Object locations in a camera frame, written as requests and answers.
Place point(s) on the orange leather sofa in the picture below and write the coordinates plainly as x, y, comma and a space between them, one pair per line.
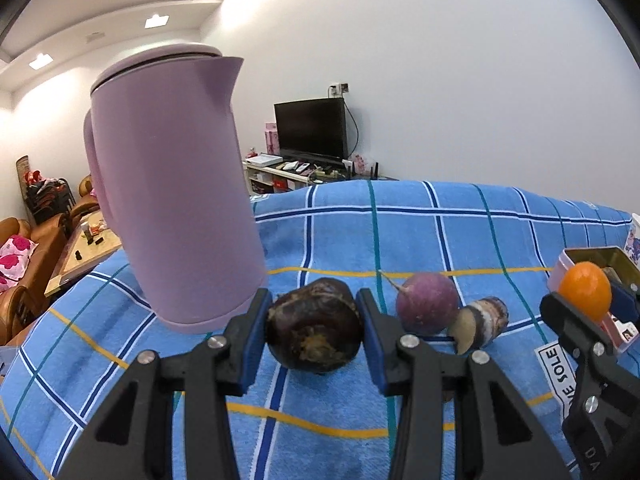
20, 305

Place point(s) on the flat white box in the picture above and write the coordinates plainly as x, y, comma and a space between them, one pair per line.
262, 160

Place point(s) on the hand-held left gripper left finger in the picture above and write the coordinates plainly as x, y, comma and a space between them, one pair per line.
250, 345

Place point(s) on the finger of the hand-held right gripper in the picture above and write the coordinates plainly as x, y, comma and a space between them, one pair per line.
570, 322
624, 301

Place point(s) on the wall power socket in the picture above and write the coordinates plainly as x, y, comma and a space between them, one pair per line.
339, 89

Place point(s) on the square ceiling light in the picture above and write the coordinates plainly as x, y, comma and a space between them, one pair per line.
40, 61
156, 21

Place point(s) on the black television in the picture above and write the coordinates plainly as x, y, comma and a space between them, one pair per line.
311, 127

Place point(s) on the wooden coffee table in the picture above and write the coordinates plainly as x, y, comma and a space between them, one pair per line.
80, 260

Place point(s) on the pink heart cushion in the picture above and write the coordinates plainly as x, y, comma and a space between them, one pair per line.
15, 260

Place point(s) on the orange leather armchair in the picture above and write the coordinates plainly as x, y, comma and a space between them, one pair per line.
85, 197

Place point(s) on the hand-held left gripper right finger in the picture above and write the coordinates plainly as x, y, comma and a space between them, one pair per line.
375, 345

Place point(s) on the purple round radish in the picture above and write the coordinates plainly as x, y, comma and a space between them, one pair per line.
427, 302

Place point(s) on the black router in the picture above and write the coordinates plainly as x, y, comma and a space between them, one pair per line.
374, 171

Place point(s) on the orange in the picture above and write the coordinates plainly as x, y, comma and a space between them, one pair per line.
582, 287

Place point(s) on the blue plaid blanket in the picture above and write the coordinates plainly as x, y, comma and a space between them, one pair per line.
350, 230

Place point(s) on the dark brown water chestnut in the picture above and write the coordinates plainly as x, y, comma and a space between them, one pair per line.
312, 325

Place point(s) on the pink metal tin box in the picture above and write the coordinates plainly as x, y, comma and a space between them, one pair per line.
595, 256

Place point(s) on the pink electric kettle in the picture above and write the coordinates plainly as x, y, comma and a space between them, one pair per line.
170, 185

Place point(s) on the white mug with purple print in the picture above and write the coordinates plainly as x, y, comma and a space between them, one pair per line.
634, 245

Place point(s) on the white television stand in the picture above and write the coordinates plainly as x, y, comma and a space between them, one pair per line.
285, 176

